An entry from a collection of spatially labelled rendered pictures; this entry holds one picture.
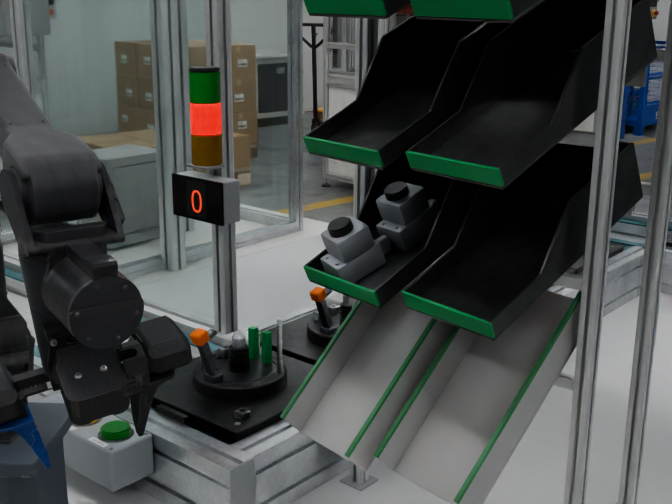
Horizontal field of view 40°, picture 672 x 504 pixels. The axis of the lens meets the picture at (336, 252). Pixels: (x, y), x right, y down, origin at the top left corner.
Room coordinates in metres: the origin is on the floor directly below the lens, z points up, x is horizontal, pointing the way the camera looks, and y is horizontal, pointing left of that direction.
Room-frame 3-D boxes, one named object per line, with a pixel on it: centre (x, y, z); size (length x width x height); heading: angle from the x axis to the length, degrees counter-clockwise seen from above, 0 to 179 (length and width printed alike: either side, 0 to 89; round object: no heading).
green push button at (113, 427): (1.11, 0.29, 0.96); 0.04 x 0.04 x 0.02
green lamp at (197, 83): (1.47, 0.21, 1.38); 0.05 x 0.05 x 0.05
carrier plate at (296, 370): (1.26, 0.14, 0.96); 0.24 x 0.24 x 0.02; 50
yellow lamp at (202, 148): (1.47, 0.21, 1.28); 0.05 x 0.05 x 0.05
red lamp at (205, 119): (1.47, 0.21, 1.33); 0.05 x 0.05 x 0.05
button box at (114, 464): (1.15, 0.35, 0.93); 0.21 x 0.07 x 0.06; 50
